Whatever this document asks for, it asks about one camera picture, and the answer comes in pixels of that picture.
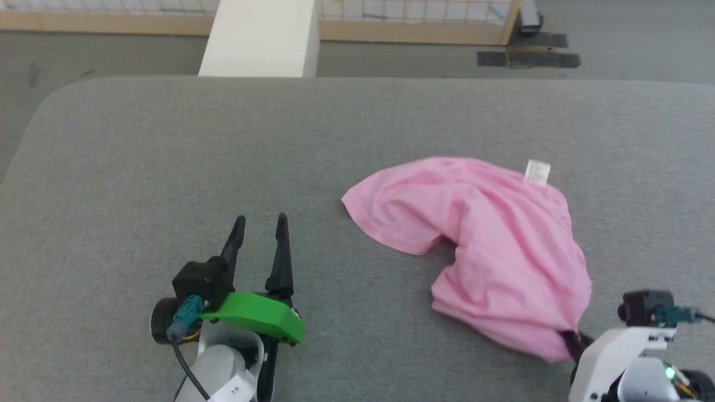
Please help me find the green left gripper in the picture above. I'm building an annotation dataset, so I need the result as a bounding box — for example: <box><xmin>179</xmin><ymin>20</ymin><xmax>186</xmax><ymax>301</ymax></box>
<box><xmin>200</xmin><ymin>212</ymin><xmax>306</xmax><ymax>402</ymax></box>

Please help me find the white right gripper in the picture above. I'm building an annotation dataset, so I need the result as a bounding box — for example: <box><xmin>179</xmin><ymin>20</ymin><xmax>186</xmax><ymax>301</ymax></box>
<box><xmin>561</xmin><ymin>327</ymin><xmax>678</xmax><ymax>402</ymax></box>

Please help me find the pink garment with white label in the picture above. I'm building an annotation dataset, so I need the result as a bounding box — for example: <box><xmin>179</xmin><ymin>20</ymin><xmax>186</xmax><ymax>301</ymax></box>
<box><xmin>341</xmin><ymin>156</ymin><xmax>593</xmax><ymax>365</ymax></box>

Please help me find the white rectangular box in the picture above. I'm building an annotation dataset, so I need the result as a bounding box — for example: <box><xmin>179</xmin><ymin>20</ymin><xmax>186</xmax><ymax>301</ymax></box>
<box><xmin>198</xmin><ymin>0</ymin><xmax>320</xmax><ymax>78</ymax></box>

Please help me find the wood framed lemon tile partition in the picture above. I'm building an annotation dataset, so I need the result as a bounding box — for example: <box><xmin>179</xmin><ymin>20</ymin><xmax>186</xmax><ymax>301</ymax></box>
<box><xmin>0</xmin><ymin>0</ymin><xmax>523</xmax><ymax>46</ymax></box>

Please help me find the long black floor tape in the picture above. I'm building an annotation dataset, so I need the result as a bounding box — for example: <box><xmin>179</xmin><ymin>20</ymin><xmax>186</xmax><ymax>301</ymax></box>
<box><xmin>476</xmin><ymin>51</ymin><xmax>581</xmax><ymax>69</ymax></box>

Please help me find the short black floor tape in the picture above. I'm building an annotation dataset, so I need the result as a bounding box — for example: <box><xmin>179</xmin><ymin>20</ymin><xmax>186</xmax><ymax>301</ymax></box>
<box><xmin>507</xmin><ymin>32</ymin><xmax>569</xmax><ymax>50</ymax></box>

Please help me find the black left camera cable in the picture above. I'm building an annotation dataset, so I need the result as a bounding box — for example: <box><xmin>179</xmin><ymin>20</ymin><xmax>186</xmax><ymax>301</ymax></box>
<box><xmin>166</xmin><ymin>295</ymin><xmax>212</xmax><ymax>402</ymax></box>

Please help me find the black camera cable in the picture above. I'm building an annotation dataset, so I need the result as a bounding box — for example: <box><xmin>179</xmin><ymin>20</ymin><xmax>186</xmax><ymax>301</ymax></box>
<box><xmin>166</xmin><ymin>295</ymin><xmax>212</xmax><ymax>402</ymax></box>
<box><xmin>656</xmin><ymin>305</ymin><xmax>715</xmax><ymax>328</ymax></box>

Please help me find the black right camera cable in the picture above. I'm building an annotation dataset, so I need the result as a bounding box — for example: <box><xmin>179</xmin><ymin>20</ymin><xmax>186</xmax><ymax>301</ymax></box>
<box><xmin>656</xmin><ymin>305</ymin><xmax>715</xmax><ymax>328</ymax></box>

